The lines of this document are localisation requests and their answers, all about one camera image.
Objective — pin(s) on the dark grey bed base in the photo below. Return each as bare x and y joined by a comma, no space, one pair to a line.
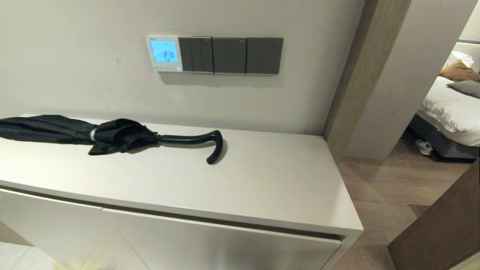
446,148

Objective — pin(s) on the white wall thermostat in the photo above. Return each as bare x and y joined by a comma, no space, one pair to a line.
164,51

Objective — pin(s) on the beige bed headboard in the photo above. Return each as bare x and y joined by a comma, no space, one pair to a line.
470,48

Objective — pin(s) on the checkered grey pillow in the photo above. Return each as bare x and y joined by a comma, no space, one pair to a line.
467,88

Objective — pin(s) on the brown wooden door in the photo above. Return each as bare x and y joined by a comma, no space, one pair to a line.
442,232

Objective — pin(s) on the black folded umbrella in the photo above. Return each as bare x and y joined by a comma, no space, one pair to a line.
112,137

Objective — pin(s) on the white sideboard cabinet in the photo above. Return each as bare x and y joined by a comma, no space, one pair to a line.
262,180

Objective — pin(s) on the brown pillow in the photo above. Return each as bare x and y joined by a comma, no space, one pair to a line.
459,72

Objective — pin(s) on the white teal slipper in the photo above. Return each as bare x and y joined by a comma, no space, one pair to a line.
423,147

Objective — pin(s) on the white pillow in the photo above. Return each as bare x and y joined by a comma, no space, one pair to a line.
459,58

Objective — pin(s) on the light wooden door frame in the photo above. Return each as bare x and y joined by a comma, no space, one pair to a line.
360,75

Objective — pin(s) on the grey triple rocker switch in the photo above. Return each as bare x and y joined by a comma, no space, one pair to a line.
195,54

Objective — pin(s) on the grey single rocker switch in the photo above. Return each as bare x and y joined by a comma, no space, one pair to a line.
264,56
229,55

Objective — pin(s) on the white bed with pillows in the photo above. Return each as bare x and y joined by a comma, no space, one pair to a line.
450,108

